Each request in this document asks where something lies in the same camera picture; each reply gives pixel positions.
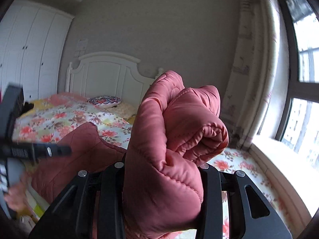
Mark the pink quilted coat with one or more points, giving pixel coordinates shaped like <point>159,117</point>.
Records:
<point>176,130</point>

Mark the person's left hand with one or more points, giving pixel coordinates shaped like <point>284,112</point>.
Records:
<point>16,198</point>

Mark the floral duvet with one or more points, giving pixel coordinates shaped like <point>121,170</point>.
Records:
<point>53,124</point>

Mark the pink floral pillow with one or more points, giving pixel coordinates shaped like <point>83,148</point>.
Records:
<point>65,97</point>

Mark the white wardrobe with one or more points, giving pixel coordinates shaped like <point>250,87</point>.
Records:
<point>32,41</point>

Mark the colourful round cushion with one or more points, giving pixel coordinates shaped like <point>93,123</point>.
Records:
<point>105,102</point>

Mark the white bed headboard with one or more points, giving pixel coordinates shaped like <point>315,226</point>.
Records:
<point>108,74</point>

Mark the beige pillow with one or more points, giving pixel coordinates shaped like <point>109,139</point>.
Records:
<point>124,110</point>

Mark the patterned beige curtain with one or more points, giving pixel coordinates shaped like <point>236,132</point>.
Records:
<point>255,96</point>

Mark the paper notices on wall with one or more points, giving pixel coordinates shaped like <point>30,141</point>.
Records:
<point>81,47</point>

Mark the window with dark frame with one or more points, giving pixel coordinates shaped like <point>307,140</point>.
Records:
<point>298,127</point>

